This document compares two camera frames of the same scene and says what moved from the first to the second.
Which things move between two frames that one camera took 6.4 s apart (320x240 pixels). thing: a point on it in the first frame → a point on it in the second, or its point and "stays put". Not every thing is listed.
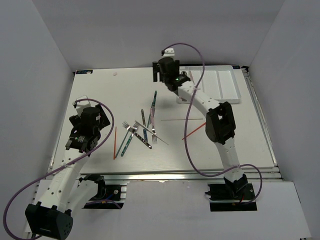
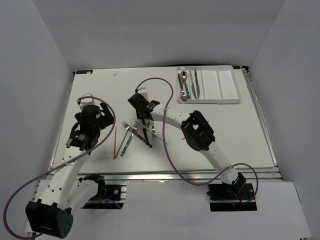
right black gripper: x=157 y=70 → x=138 y=116
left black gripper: x=104 y=121 stays put
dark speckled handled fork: x=126 y=125 stays put
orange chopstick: x=114 y=156 stays put
